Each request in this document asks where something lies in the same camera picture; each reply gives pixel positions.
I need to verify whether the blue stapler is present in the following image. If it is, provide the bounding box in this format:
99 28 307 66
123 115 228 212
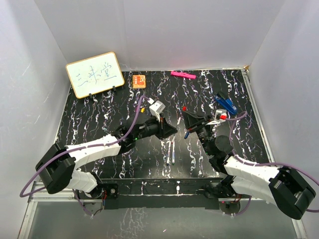
215 91 237 115

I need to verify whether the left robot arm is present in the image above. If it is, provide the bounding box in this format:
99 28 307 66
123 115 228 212
35 116 177 199

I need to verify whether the orange notepad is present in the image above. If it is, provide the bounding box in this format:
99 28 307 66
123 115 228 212
132 75 146 89

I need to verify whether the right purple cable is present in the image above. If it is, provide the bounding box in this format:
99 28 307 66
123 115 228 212
223 111 319 216

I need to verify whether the pink plastic piece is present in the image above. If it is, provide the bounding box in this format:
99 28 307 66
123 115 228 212
170 71 196 80

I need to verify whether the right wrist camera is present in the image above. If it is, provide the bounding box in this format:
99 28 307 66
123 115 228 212
214 109 227 121

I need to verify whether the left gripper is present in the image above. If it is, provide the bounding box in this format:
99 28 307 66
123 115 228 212
134 114 177 141

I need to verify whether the white pen green end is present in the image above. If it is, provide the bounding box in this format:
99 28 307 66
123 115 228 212
166 141 171 166

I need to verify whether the purple cable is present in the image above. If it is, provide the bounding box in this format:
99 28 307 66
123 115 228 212
223 111 319 216
19 96 154 218

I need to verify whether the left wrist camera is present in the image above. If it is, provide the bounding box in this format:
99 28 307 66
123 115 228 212
149 101 165 118

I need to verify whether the white pen blue end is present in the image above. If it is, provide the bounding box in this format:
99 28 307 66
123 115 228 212
172 141 175 165

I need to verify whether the small whiteboard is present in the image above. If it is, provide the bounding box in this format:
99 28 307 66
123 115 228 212
65 52 125 99

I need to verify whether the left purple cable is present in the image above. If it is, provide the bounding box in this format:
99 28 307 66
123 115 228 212
19 96 154 218

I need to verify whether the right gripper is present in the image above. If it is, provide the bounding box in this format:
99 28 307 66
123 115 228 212
182 110 215 156

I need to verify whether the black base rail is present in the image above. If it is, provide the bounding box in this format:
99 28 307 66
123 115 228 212
74 178 252 212

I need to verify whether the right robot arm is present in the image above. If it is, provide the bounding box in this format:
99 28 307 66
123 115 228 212
182 110 316 220

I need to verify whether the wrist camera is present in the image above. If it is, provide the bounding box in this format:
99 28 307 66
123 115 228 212
214 109 227 121
149 101 165 118

